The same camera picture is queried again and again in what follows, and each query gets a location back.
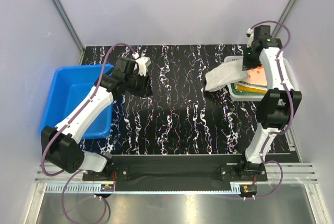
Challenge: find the green microfiber towel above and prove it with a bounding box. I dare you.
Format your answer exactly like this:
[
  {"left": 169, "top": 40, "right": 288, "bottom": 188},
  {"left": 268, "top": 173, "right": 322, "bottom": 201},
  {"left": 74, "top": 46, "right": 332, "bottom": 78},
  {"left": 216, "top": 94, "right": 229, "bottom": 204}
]
[{"left": 231, "top": 84, "right": 264, "bottom": 96}]

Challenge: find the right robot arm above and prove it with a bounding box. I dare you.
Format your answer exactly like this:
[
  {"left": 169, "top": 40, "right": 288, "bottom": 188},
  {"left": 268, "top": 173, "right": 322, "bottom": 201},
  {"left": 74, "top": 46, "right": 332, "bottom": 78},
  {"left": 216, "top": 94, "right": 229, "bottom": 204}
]
[{"left": 237, "top": 20, "right": 302, "bottom": 181}]

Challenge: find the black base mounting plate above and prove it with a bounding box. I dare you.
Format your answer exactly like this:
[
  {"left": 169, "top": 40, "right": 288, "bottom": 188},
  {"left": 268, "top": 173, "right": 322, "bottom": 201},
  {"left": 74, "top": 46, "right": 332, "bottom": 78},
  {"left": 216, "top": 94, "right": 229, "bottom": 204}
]
[{"left": 82, "top": 155, "right": 268, "bottom": 193}]

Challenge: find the cream orange patterned towel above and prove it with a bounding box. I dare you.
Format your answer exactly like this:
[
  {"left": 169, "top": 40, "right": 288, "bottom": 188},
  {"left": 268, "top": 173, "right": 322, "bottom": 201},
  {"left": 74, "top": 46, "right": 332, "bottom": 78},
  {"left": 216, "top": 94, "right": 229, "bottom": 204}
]
[{"left": 243, "top": 66, "right": 267, "bottom": 86}]

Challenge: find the grey white towel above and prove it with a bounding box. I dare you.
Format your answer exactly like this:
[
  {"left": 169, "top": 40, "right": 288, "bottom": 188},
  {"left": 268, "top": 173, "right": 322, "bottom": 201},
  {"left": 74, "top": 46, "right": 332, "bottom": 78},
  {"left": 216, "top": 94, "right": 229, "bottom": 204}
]
[{"left": 205, "top": 60, "right": 248, "bottom": 92}]

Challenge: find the white perforated plastic basket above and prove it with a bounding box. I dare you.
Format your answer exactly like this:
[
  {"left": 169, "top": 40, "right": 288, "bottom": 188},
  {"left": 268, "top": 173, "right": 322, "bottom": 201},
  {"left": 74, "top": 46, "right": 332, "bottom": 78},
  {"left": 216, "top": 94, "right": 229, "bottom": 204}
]
[{"left": 227, "top": 58, "right": 299, "bottom": 102}]

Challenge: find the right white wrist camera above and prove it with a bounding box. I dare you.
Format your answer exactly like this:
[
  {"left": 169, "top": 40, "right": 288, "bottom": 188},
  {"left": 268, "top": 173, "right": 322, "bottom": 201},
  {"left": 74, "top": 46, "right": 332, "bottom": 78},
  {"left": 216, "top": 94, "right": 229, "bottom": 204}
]
[{"left": 246, "top": 28, "right": 254, "bottom": 48}]

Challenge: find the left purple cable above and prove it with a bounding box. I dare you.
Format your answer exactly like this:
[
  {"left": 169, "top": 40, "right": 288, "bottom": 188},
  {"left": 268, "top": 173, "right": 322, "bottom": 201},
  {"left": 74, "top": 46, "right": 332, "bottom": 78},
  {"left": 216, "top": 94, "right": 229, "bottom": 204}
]
[{"left": 41, "top": 42, "right": 138, "bottom": 221}]

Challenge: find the blue plastic bin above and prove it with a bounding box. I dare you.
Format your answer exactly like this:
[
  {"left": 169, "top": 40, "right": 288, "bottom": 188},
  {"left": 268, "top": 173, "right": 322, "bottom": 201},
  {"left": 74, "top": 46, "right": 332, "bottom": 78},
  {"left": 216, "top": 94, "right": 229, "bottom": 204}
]
[{"left": 39, "top": 64, "right": 113, "bottom": 139}]

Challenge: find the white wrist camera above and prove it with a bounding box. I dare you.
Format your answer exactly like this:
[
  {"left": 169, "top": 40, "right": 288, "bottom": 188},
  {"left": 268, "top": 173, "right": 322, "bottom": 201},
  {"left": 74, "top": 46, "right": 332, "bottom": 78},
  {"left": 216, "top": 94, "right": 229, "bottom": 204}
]
[
  {"left": 246, "top": 28, "right": 254, "bottom": 48},
  {"left": 133, "top": 53, "right": 151, "bottom": 76}
]

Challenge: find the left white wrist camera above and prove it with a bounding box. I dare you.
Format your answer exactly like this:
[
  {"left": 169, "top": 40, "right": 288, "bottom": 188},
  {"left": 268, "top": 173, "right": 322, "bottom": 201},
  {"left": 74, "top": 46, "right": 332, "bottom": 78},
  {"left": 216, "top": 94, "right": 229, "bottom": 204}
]
[{"left": 133, "top": 53, "right": 151, "bottom": 76}]

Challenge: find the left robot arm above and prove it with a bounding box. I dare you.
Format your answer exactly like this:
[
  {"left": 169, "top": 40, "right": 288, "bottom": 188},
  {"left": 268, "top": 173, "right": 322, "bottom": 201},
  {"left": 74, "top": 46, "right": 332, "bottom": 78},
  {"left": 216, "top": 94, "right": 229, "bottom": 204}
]
[{"left": 41, "top": 56, "right": 151, "bottom": 180}]

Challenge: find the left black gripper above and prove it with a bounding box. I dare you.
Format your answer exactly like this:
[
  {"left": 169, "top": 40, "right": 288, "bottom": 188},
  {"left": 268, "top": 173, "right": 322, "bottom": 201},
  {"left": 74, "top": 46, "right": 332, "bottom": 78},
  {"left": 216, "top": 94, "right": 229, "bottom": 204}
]
[{"left": 125, "top": 70, "right": 153, "bottom": 98}]

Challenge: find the aluminium frame rail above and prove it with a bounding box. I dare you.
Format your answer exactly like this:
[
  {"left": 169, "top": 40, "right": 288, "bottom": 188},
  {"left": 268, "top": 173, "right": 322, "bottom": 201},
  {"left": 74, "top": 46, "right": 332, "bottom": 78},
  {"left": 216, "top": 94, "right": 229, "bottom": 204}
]
[{"left": 34, "top": 164, "right": 317, "bottom": 195}]

